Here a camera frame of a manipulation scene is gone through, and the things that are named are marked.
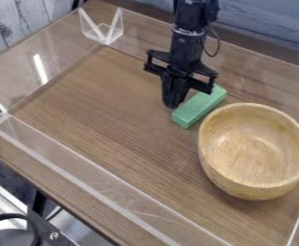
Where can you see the black metal base plate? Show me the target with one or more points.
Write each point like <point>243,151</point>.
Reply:
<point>49,235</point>

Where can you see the clear acrylic corner bracket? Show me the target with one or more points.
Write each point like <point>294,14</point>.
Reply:
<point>103,33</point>

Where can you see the black table leg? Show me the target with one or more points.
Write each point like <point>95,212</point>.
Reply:
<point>38,203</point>

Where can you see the clear acrylic front wall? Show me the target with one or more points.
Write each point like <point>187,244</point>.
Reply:
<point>108,204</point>

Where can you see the green rectangular block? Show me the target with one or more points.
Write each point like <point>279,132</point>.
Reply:
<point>196,107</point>

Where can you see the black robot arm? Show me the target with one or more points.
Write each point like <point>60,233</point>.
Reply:
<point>193,15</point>

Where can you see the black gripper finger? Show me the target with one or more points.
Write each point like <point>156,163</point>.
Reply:
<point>167,89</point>
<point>177,92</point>

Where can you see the light wooden bowl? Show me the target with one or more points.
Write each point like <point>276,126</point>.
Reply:
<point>248,151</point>

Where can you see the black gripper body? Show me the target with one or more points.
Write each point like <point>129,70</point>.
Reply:
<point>181,60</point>

